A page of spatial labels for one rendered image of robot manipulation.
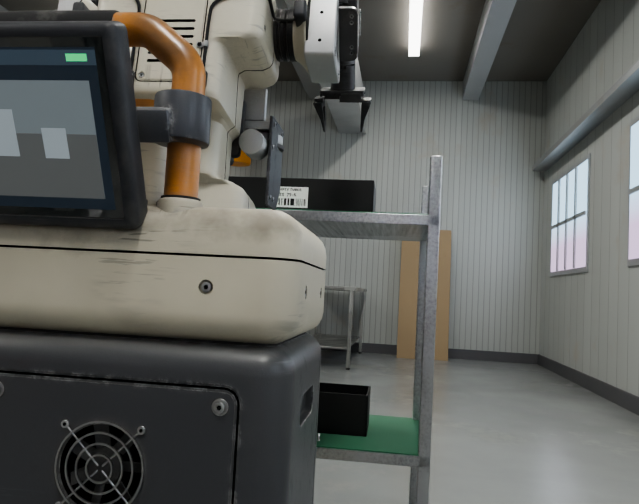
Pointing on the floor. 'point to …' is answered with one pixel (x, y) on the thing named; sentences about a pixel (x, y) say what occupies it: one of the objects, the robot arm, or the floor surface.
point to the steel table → (348, 327)
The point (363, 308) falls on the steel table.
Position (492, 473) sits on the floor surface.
